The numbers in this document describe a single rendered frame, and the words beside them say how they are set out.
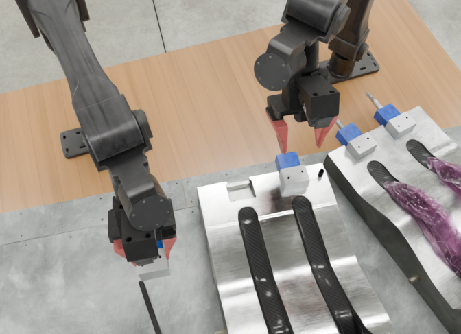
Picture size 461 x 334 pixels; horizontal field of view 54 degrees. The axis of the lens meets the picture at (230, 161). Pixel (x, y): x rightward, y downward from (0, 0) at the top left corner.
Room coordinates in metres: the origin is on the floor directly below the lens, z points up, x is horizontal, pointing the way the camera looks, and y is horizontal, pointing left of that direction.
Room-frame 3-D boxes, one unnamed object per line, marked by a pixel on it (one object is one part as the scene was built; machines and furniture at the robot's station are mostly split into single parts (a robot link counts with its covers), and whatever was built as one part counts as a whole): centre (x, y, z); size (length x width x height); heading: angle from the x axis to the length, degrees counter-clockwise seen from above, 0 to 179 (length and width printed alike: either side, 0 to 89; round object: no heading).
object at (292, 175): (0.45, -0.11, 0.89); 0.13 x 0.05 x 0.05; 15
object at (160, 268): (0.25, 0.14, 0.94); 0.13 x 0.05 x 0.05; 15
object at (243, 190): (0.38, -0.02, 0.87); 0.05 x 0.05 x 0.04; 15
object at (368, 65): (0.76, -0.27, 0.84); 0.20 x 0.07 x 0.08; 112
